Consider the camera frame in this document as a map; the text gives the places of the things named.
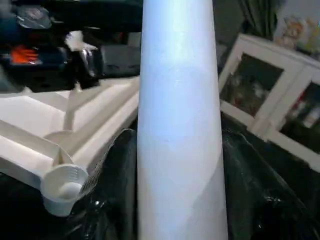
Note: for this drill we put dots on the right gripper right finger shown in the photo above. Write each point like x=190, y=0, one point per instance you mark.
x=260, y=200

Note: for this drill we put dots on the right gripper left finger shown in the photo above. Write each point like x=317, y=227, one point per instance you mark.
x=112, y=200

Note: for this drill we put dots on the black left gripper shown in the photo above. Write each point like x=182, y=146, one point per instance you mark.
x=35, y=55

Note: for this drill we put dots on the white plastic table top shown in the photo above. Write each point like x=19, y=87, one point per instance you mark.
x=30, y=125

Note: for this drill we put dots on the white plastic table leg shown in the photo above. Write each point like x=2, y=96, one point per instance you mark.
x=180, y=125

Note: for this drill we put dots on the black mat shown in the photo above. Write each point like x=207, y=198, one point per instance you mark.
x=25, y=215

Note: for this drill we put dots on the white glass door cabinet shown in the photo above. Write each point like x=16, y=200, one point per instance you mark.
x=270, y=95

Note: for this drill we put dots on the grey window curtain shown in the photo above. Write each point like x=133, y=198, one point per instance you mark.
x=260, y=17

